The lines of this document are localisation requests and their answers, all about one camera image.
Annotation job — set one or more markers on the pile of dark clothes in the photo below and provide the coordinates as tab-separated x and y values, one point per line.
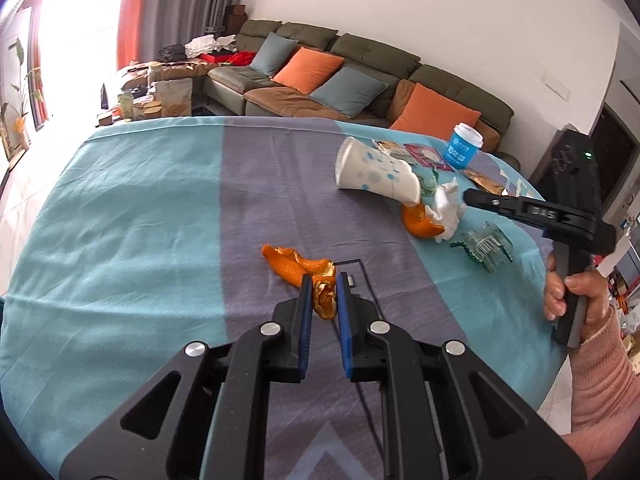
172	52

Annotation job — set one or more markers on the brown cardboard box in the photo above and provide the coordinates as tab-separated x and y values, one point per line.
235	17

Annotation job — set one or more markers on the cluster of small jars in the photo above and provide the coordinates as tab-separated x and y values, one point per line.
122	107

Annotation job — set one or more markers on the white tissue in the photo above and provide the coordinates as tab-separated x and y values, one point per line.
447	210

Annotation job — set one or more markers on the red snack packet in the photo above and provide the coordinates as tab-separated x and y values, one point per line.
425	156

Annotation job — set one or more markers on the long orange peel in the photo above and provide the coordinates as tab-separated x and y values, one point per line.
287	262

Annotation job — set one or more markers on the blue cup with white lid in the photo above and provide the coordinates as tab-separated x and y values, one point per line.
462	150

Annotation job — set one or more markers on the tall potted leafy plant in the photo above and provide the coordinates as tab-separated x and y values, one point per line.
22	85

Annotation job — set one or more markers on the small clear green wrapper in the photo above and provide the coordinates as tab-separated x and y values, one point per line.
428	182

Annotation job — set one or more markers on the red cloth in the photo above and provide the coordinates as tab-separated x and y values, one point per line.
242	58

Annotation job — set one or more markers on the white wall switch plate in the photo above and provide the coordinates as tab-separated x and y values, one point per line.
556	84

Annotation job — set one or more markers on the clear green barcode wrapper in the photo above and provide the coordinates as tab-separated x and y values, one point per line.
482	247

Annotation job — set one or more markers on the curled orange peel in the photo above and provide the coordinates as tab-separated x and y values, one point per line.
417	222

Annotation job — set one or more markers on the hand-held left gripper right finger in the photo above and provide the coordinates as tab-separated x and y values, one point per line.
345	335

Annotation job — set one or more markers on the person's right hand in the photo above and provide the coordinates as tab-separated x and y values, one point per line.
597	305

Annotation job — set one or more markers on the green and brown sofa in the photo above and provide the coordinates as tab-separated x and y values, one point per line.
450	80

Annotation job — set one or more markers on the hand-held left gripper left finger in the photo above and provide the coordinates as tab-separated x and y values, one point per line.
305	330

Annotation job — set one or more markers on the small brown snack packet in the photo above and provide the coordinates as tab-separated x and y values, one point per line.
387	147

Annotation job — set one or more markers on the blue-grey cushion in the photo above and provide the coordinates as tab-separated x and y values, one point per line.
272	55
347	92

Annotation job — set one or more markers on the small gold foil wrapper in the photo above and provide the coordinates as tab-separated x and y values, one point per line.
485	182

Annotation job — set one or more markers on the large window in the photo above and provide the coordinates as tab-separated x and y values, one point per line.
82	15

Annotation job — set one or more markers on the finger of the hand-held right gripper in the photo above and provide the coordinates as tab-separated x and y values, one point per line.
492	201

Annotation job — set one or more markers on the dark glass coffee table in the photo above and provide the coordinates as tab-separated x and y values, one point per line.
150	115

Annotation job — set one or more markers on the printed teal grey tablecloth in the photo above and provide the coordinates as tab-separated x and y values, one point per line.
150	235

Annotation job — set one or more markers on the pile of white clothes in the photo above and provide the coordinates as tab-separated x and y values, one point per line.
210	45

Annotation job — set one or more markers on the orange and grey curtain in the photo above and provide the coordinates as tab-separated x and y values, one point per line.
37	35
190	5

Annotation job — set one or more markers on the orange cushion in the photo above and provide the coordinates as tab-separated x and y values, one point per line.
307	70
432	112

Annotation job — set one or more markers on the white dotted paper cup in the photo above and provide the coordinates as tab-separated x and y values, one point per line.
372	172

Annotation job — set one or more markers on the brown paper bag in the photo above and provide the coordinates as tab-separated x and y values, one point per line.
174	97

